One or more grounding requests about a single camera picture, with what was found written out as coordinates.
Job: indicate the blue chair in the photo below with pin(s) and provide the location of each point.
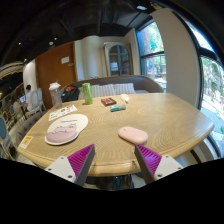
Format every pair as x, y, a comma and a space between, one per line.
4, 133

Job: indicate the grey tufted chair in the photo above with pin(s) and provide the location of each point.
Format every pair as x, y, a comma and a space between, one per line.
28, 128

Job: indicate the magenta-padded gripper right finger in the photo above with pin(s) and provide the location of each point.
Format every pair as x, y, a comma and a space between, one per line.
165, 165

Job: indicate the clear shaker bottle white lid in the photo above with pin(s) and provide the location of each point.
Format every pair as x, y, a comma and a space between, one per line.
55, 96

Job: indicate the striped cushion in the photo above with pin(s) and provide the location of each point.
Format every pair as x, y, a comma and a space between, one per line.
96, 91
125, 88
108, 90

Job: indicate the white door sign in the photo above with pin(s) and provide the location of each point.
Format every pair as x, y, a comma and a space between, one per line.
65, 60

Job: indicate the arched glass-door cabinet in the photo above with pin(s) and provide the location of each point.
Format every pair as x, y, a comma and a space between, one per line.
118, 60

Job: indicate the white sticker sheet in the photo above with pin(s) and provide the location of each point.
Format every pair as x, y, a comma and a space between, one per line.
62, 112

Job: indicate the pink computer mouse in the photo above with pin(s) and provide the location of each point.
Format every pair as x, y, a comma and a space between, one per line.
132, 134

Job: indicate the person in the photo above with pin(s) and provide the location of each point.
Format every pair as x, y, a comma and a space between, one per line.
29, 96

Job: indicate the small black red box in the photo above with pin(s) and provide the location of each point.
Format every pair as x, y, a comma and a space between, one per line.
108, 101

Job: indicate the brown bench sofa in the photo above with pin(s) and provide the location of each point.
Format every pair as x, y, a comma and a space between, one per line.
146, 83

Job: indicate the brown wooden door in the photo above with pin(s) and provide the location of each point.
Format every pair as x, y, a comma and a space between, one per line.
50, 73

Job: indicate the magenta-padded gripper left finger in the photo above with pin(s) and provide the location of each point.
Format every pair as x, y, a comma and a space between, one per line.
63, 166

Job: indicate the white hippo-print mouse pad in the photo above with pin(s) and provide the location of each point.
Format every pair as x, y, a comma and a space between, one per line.
66, 125

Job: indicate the small teal pack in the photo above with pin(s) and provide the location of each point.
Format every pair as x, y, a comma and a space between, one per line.
118, 108

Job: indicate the white plastic tube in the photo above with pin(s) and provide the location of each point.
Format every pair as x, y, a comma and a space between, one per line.
125, 98

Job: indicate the laptop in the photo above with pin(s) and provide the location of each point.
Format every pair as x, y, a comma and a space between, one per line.
22, 99

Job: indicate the white chair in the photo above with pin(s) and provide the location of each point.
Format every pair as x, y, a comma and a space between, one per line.
37, 100

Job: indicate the black backpack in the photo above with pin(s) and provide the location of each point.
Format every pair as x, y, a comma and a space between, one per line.
70, 94

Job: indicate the black-framed window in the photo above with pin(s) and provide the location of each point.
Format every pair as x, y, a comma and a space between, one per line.
151, 56
213, 93

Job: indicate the yellow card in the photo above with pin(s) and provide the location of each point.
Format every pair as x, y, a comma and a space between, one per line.
26, 142

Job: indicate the green drink can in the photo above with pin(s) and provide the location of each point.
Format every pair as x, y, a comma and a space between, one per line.
87, 94

